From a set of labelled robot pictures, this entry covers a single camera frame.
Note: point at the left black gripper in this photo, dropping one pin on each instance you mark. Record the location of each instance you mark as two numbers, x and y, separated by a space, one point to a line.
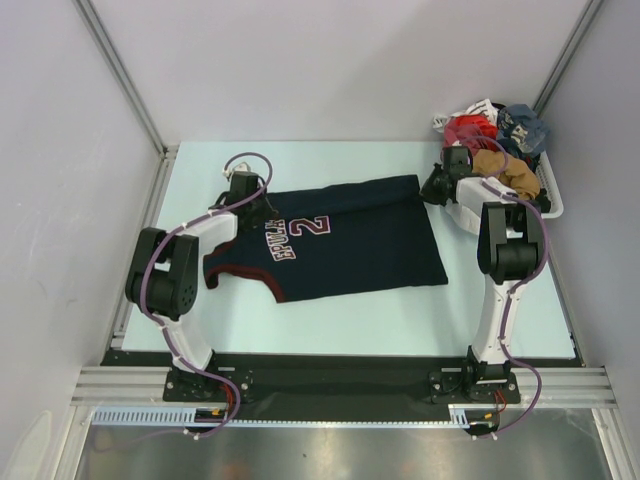
265 215

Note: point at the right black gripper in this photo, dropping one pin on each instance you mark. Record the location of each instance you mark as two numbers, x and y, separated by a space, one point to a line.
428 194

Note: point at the navy tank top red trim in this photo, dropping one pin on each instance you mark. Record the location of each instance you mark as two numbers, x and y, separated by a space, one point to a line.
337 240

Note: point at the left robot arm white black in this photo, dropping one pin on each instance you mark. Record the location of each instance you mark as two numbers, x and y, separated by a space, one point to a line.
166 271

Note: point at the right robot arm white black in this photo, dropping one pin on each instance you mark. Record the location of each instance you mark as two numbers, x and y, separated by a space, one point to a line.
512 250

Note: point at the white tank top navy trim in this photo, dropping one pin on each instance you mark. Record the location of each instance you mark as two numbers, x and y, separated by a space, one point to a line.
468 218

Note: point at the red pink garment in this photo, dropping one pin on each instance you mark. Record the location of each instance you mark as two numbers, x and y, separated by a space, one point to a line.
475 132

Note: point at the tan brown garment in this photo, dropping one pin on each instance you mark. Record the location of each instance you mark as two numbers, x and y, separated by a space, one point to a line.
510 171

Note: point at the white printed garment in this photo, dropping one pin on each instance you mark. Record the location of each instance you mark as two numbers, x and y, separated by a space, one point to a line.
483 112

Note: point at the blue denim printed garment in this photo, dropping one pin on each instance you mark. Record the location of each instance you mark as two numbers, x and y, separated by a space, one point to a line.
521 130

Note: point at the white plastic laundry basket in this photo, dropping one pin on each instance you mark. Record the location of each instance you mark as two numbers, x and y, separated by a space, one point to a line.
547 181

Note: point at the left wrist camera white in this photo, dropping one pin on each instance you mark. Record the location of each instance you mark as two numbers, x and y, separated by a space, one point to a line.
232 167

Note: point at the left aluminium frame post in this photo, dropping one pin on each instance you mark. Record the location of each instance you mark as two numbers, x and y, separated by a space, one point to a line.
114 62

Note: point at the aluminium frame post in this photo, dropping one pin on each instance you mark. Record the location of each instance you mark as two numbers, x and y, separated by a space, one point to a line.
114 62
586 20

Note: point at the right aluminium frame post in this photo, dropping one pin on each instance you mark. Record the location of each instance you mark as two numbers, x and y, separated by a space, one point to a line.
586 20

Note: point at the white slotted cable duct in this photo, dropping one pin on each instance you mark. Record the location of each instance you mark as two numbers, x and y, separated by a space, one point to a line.
452 416

